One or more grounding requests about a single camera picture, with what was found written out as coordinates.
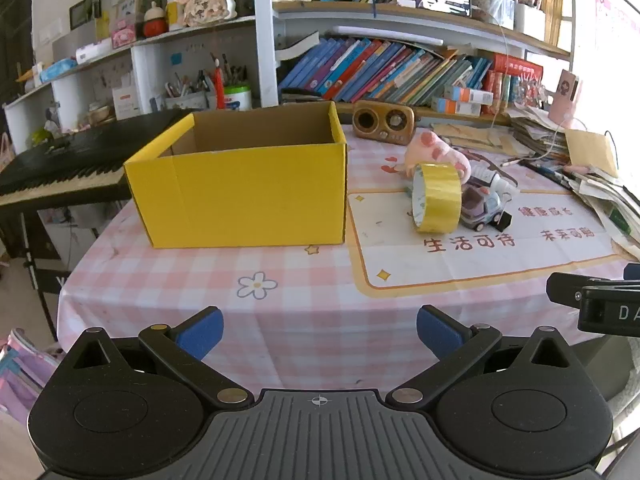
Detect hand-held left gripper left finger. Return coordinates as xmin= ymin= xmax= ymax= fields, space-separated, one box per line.
xmin=60 ymin=306 xmax=253 ymax=408

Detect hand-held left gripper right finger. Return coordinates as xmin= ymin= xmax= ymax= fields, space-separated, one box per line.
xmin=385 ymin=305 xmax=581 ymax=408

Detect white glue bottle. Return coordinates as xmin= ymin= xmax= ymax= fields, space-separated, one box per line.
xmin=467 ymin=162 xmax=521 ymax=198

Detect yellow tape roll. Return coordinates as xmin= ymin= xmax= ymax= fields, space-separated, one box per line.
xmin=411 ymin=162 xmax=463 ymax=234

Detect yellow cardboard box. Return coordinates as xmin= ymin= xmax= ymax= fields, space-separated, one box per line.
xmin=123 ymin=101 xmax=348 ymax=250

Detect pile of papers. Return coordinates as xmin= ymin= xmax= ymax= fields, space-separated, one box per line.
xmin=510 ymin=105 xmax=640 ymax=261

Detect printed white desk mat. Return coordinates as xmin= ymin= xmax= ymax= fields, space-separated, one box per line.
xmin=347 ymin=160 xmax=626 ymax=301

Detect black pen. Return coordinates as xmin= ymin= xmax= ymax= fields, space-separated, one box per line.
xmin=520 ymin=160 xmax=571 ymax=188

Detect brown paper envelope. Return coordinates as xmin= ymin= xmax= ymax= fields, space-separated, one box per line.
xmin=565 ymin=129 xmax=620 ymax=178

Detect flat brown paper sheets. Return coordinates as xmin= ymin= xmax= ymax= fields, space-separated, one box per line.
xmin=430 ymin=120 xmax=521 ymax=158

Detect pink plush pig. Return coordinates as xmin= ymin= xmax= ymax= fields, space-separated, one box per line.
xmin=404 ymin=130 xmax=473 ymax=186

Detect pink patterned bag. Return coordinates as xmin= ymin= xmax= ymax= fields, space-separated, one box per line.
xmin=0 ymin=327 xmax=66 ymax=426

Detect pink card box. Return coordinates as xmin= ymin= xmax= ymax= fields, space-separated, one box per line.
xmin=548 ymin=70 xmax=583 ymax=126

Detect keyboard stand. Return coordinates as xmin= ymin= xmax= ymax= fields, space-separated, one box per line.
xmin=20 ymin=212 xmax=61 ymax=341

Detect brown retro radio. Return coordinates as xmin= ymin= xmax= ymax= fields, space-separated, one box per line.
xmin=352 ymin=100 xmax=416 ymax=147

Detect black keyboard piano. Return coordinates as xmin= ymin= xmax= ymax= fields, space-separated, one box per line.
xmin=0 ymin=109 xmax=193 ymax=221

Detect red book set box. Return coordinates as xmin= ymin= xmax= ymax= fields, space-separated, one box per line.
xmin=492 ymin=52 xmax=545 ymax=106

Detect pen holder with pens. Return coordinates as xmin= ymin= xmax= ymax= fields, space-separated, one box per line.
xmin=165 ymin=67 xmax=211 ymax=111

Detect white jar green lid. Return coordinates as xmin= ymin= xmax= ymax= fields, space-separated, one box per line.
xmin=223 ymin=85 xmax=252 ymax=112

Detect white box red label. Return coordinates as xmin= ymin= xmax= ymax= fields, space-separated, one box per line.
xmin=111 ymin=87 xmax=141 ymax=121

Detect white storage container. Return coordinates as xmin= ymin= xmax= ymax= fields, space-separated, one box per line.
xmin=515 ymin=2 xmax=547 ymax=43

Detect row of slanted books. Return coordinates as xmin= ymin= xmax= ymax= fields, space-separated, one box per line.
xmin=277 ymin=36 xmax=496 ymax=106

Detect blue tissue pack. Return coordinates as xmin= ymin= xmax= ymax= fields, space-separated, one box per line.
xmin=39 ymin=58 xmax=78 ymax=83

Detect white wipes pack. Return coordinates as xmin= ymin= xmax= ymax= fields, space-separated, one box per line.
xmin=75 ymin=40 xmax=113 ymax=65

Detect white bookshelf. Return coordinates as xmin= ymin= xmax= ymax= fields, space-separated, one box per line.
xmin=2 ymin=0 xmax=576 ymax=126

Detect black framed mirror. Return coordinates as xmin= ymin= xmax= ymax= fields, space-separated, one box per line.
xmin=415 ymin=0 xmax=473 ymax=18

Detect red round doll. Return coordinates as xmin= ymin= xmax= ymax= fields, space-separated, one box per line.
xmin=142 ymin=1 xmax=167 ymax=38

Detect pink wall poster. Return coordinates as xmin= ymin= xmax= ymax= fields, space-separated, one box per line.
xmin=594 ymin=0 xmax=640 ymax=51

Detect white cable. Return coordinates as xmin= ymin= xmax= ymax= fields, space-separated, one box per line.
xmin=490 ymin=0 xmax=576 ymax=131

